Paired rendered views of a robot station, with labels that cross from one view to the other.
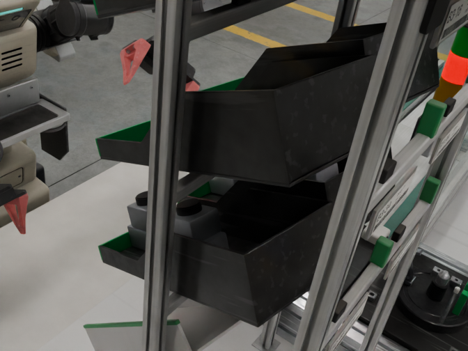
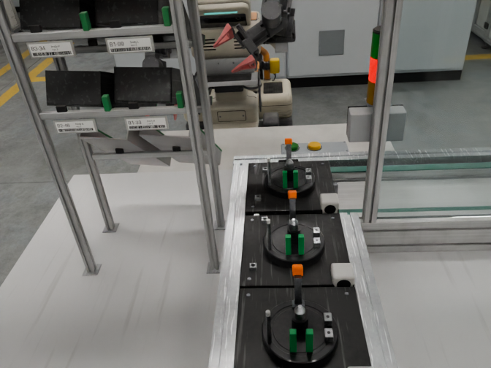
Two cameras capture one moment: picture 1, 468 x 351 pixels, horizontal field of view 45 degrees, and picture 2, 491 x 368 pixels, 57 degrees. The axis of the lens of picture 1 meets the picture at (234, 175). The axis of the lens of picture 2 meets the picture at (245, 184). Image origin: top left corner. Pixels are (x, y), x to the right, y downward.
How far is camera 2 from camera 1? 1.09 m
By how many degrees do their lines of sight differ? 52
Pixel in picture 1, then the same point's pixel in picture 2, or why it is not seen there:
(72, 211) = (236, 135)
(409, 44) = not seen: outside the picture
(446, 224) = (459, 257)
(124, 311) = (192, 179)
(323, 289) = (18, 73)
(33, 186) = (250, 125)
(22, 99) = not seen: hidden behind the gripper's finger
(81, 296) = (188, 165)
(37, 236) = not seen: hidden behind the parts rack
